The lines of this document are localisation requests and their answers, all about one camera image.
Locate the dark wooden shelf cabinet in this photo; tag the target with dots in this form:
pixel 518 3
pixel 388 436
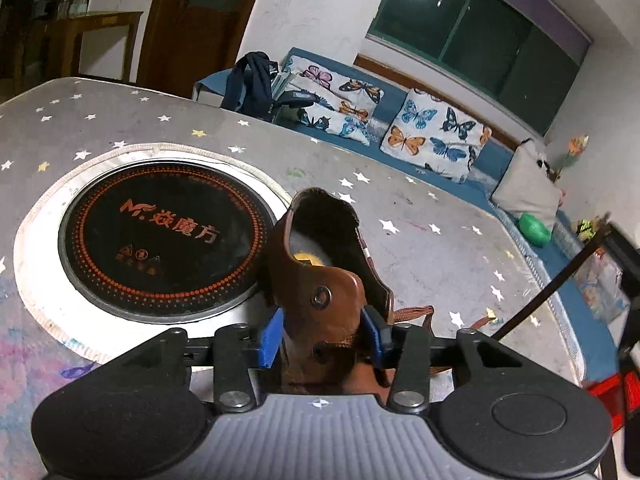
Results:
pixel 30 10

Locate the square butterfly-print pillow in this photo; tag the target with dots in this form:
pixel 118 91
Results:
pixel 435 135

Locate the plain grey pillow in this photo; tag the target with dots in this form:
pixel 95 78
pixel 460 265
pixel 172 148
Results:
pixel 527 185

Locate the black and white plush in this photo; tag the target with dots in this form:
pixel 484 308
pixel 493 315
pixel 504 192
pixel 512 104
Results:
pixel 546 169

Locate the green ball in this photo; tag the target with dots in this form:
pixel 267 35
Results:
pixel 534 229

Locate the round black induction cooktop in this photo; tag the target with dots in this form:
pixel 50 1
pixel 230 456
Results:
pixel 165 240

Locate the blue corner sofa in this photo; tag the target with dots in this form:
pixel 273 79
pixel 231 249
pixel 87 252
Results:
pixel 580 320

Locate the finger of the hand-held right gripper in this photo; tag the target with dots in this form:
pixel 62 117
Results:
pixel 627 250

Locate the brown leather shoe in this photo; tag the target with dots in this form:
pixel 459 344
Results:
pixel 330 310

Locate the red plastic stool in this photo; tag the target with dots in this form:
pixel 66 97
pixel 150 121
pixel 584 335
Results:
pixel 607 400

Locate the dark grey bag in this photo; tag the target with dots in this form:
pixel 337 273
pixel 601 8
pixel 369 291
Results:
pixel 297 99

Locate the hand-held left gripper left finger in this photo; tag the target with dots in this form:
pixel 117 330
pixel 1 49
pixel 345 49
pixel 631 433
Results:
pixel 272 340

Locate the clear plastic storage box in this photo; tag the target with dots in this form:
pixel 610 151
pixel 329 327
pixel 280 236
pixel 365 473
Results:
pixel 600 285

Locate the teddy bear in yellow vest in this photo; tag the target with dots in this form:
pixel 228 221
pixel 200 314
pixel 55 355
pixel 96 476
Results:
pixel 586 229

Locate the wooden side table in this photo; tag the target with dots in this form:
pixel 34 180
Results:
pixel 95 22

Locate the brown wooden door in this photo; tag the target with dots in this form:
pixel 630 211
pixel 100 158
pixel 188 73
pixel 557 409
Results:
pixel 200 25

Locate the dark blue backpack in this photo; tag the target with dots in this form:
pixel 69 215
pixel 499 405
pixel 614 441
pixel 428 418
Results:
pixel 250 85

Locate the brown shoelace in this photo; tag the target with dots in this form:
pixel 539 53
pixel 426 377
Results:
pixel 550 285

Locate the stack of books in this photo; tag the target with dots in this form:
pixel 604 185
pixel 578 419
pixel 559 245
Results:
pixel 282 80

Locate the grey star-print table cover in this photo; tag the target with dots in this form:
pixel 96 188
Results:
pixel 425 220

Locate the green-framed window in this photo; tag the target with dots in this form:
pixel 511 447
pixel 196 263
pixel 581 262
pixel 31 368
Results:
pixel 475 25

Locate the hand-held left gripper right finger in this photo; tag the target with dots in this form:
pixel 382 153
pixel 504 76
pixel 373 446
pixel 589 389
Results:
pixel 372 335

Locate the long butterfly-print pillow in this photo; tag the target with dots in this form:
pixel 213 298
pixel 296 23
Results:
pixel 335 95

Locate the glass jar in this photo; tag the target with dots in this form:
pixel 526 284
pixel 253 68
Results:
pixel 77 4

